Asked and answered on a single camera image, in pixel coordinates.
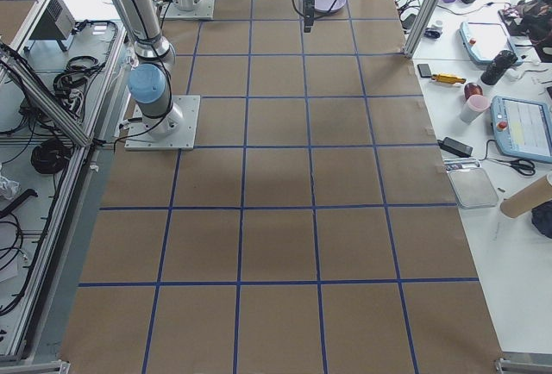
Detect grey electrical box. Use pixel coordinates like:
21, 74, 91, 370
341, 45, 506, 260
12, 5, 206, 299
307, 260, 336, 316
29, 0, 76, 52

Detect aluminium frame post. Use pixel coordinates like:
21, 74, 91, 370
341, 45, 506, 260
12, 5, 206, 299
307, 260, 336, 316
403, 0, 439, 59

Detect left blue teach pendant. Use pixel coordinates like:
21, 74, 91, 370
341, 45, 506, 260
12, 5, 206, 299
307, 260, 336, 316
459, 22, 523, 66

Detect clear plastic lidded box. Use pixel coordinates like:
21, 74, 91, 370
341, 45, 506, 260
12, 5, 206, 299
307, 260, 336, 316
443, 158, 499, 209

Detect diagonal aluminium frame strut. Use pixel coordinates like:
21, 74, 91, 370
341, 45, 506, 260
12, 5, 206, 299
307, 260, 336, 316
1, 42, 92, 147

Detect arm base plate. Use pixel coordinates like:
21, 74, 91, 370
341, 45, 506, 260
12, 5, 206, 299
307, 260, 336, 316
160, 0, 215, 21
124, 95, 201, 151

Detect coiled black cable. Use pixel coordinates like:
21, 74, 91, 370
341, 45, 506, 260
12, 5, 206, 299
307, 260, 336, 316
30, 136, 72, 176

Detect blue teach pendant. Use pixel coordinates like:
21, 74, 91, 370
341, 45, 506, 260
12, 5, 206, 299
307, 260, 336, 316
459, 22, 523, 66
490, 96, 551, 164

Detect black smartphone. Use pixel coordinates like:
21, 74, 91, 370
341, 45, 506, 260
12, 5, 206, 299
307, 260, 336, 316
417, 63, 433, 78

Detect cardboard tube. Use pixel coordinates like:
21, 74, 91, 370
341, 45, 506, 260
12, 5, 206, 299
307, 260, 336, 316
499, 172, 551, 218

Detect white cup pink lid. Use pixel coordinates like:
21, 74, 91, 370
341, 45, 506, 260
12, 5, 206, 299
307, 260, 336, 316
459, 94, 491, 123

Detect black power brick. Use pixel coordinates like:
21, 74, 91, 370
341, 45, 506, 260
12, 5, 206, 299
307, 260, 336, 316
437, 137, 473, 158

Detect right blue teach pendant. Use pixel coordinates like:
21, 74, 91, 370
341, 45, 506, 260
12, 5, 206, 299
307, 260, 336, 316
490, 96, 551, 164

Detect black scissors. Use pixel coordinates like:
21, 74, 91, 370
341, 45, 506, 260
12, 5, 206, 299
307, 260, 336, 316
495, 158, 536, 177

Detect dark red jar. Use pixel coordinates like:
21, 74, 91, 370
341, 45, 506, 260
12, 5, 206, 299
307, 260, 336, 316
463, 83, 483, 100

